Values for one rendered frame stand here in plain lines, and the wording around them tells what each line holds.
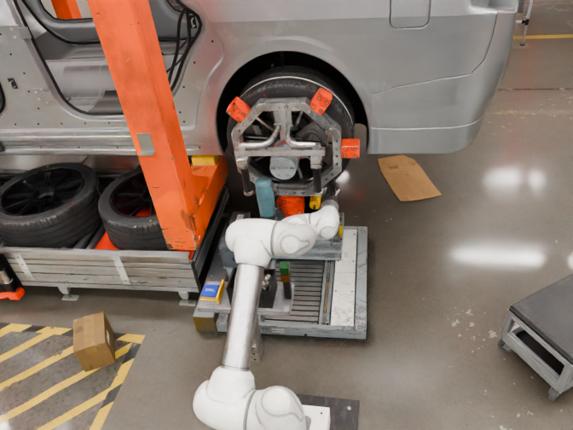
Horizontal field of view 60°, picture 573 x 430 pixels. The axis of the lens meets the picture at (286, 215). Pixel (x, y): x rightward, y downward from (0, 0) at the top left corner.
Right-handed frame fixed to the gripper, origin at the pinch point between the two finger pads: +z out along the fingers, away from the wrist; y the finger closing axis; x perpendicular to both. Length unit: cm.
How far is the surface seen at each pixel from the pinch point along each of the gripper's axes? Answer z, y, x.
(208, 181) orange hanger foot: -6, -44, 49
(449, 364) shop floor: -64, -3, -87
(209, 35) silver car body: 12, 14, 93
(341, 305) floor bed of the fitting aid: -36, -36, -43
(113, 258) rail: -35, -102, 65
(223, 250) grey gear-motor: -26, -60, 22
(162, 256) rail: -34, -81, 46
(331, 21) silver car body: 9, 57, 55
